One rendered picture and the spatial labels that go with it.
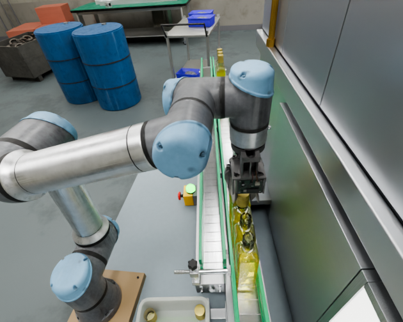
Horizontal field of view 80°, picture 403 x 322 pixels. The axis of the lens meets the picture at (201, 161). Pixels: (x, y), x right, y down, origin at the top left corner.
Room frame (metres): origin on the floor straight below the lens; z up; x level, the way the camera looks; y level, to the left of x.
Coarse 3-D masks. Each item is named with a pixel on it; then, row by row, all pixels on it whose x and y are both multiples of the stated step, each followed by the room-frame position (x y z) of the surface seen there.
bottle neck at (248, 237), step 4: (248, 232) 0.31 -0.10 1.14; (244, 236) 0.30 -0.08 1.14; (248, 236) 0.31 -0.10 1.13; (252, 236) 0.30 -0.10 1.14; (244, 240) 0.29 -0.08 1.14; (248, 240) 0.30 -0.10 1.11; (252, 240) 0.29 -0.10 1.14; (244, 244) 0.29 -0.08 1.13; (248, 244) 0.28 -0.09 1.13; (252, 244) 0.28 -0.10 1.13; (244, 248) 0.29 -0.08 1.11; (248, 248) 0.28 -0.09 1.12; (252, 248) 0.28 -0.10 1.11; (248, 252) 0.28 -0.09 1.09
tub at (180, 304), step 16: (144, 304) 0.27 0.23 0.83; (160, 304) 0.28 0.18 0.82; (176, 304) 0.27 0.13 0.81; (192, 304) 0.27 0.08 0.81; (208, 304) 0.25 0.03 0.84; (144, 320) 0.24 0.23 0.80; (160, 320) 0.24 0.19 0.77; (176, 320) 0.24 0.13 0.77; (192, 320) 0.23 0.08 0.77; (208, 320) 0.21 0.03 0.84
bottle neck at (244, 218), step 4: (244, 212) 0.37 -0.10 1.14; (240, 216) 0.36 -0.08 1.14; (244, 216) 0.36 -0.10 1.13; (248, 216) 0.36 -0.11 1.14; (240, 220) 0.35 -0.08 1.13; (244, 220) 0.34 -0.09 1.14; (248, 220) 0.34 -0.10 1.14; (240, 224) 0.35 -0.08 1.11; (244, 224) 0.34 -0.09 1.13; (248, 224) 0.34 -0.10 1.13; (240, 228) 0.35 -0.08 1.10; (244, 228) 0.34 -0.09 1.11; (248, 228) 0.34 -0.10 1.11
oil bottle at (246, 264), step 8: (240, 248) 0.30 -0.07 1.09; (256, 248) 0.29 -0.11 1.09; (240, 256) 0.28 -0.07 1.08; (248, 256) 0.27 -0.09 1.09; (256, 256) 0.27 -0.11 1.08; (240, 264) 0.27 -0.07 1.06; (248, 264) 0.27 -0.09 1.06; (256, 264) 0.27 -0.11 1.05; (240, 272) 0.27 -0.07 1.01; (248, 272) 0.27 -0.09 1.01; (256, 272) 0.27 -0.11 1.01; (240, 280) 0.27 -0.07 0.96; (248, 280) 0.27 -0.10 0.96; (240, 288) 0.27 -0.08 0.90; (248, 288) 0.27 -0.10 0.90
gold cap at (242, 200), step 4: (240, 196) 0.40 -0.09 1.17; (244, 196) 0.40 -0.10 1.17; (248, 196) 0.40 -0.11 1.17; (236, 200) 0.42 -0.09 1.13; (240, 200) 0.40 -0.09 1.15; (244, 200) 0.39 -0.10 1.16; (248, 200) 0.40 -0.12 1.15; (240, 204) 0.40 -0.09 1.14; (244, 204) 0.39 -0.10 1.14; (248, 204) 0.40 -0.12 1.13
